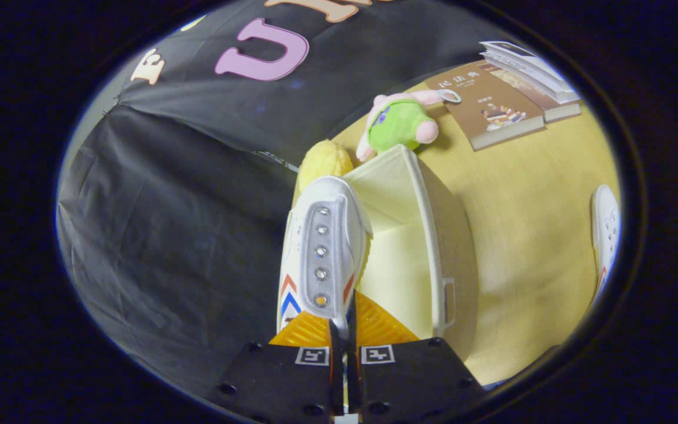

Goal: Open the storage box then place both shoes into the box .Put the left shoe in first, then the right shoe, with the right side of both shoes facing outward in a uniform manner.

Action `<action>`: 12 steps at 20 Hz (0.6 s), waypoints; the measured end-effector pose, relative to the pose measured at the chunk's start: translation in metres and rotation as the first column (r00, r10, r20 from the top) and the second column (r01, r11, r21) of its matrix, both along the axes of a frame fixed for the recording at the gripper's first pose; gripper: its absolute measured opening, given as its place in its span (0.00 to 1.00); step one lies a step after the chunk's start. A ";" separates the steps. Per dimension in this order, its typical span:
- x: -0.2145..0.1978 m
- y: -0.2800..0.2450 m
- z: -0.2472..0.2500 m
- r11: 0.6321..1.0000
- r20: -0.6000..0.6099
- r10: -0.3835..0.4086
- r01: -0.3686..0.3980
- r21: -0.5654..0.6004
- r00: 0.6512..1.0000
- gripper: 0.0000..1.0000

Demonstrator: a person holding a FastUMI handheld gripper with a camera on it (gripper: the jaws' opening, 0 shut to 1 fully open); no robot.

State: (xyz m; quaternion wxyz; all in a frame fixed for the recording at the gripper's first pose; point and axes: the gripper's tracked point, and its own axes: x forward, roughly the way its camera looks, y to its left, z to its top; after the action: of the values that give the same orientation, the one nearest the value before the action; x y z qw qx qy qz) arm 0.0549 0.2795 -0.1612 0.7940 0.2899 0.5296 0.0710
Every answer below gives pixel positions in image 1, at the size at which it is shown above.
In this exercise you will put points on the white patterned cover book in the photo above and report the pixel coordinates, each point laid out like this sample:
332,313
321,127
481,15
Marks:
551,87

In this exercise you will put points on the beige fabric storage box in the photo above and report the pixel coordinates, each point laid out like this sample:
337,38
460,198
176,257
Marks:
398,265

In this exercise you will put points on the yellow knobbly toy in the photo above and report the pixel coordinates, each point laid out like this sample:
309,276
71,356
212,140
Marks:
324,165

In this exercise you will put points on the white canvas shoe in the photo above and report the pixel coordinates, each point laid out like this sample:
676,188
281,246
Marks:
321,247
605,224

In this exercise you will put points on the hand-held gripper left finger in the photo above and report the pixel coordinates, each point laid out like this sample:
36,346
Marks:
280,377

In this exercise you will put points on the brown photo cover book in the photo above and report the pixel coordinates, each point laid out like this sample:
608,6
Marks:
551,106

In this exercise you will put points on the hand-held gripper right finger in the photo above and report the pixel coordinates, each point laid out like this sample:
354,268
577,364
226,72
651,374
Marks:
415,377

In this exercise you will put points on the green and pink plush toy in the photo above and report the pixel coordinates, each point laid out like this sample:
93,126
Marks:
398,126

